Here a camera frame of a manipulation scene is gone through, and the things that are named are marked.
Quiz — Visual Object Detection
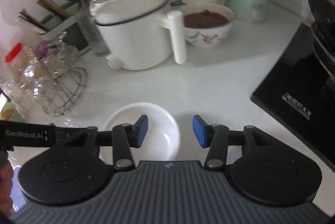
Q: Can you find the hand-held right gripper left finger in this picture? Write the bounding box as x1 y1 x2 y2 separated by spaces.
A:
64 114 149 171

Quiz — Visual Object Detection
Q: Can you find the black wok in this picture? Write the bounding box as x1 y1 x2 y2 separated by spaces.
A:
302 0 335 78

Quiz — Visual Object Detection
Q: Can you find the round wire cup rack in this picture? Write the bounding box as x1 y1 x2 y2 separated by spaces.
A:
41 66 88 117

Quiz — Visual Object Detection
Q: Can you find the green white utensil holder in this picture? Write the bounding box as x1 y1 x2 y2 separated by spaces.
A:
17 0 91 55

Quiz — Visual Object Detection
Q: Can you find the purple plastic piece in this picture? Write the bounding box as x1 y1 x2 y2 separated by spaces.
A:
35 40 51 60

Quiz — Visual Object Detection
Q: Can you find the white electric cooking pot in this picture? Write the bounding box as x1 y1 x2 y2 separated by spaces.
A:
87 0 188 72

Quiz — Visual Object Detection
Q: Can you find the glass jar with red lid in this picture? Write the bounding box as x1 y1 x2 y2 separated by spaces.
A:
0 42 36 106

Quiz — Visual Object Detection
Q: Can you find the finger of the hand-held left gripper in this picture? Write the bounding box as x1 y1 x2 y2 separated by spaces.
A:
55 126 91 146

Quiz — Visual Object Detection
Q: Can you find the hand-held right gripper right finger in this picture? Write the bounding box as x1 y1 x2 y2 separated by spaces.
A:
193 114 273 169

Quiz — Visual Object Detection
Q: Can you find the printed bowl with brown food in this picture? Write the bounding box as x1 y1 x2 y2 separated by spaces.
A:
183 2 236 48

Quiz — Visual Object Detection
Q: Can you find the black induction cooktop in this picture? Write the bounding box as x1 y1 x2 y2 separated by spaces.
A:
250 22 335 172

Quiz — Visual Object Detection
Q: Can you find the person's left hand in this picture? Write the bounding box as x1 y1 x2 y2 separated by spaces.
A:
0 160 14 215

